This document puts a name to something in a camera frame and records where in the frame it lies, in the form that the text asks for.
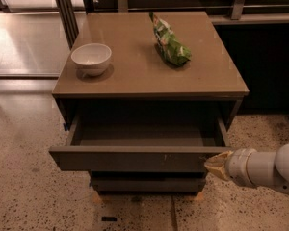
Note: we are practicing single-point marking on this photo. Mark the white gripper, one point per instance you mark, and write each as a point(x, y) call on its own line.
point(237, 167)

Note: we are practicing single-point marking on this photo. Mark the grey top drawer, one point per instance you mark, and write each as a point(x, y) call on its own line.
point(139, 148)

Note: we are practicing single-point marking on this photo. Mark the grey drawer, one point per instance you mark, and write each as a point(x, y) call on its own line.
point(139, 148)
point(162, 185)

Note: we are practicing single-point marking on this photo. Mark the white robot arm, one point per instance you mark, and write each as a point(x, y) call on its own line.
point(251, 168)

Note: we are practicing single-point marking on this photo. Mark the brown drawer cabinet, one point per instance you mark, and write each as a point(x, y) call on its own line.
point(139, 87)

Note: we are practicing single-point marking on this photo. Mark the grey bottom drawer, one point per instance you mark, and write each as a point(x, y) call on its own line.
point(162, 185)

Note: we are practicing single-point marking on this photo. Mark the green chip bag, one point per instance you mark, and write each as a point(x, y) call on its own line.
point(171, 49)

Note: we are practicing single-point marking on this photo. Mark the black tape floor marker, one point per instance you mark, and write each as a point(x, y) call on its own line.
point(109, 219)

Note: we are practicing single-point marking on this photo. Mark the metal shelf rack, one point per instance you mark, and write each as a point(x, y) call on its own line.
point(234, 19)

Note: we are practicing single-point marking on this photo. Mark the white ceramic bowl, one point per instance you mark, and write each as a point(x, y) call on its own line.
point(92, 59)

